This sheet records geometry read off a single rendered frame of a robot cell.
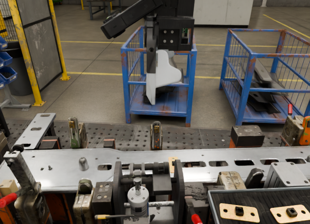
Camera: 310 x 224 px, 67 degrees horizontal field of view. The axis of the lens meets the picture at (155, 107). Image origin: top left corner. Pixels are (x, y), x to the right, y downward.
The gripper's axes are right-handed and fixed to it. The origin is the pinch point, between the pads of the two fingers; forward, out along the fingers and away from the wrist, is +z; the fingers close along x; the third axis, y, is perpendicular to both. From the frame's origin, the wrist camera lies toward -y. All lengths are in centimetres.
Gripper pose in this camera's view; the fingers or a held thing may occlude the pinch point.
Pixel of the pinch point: (148, 87)
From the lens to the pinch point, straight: 47.5
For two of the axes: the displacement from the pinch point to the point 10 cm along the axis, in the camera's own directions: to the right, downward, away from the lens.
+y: 10.0, 0.1, 0.4
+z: -0.3, 8.7, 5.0
